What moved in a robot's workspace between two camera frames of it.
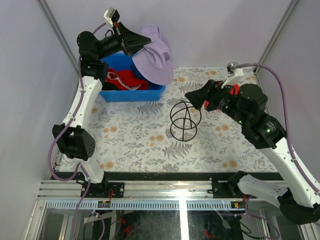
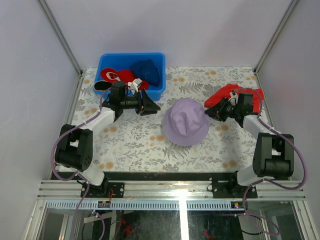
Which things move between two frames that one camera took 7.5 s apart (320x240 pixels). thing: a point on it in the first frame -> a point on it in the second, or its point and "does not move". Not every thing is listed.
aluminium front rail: (148, 190) does not move
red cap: (125, 79) does not move
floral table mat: (174, 135) does not move
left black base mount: (104, 189) does not move
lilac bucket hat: (155, 63) -> (186, 123)
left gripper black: (129, 40) -> (146, 102)
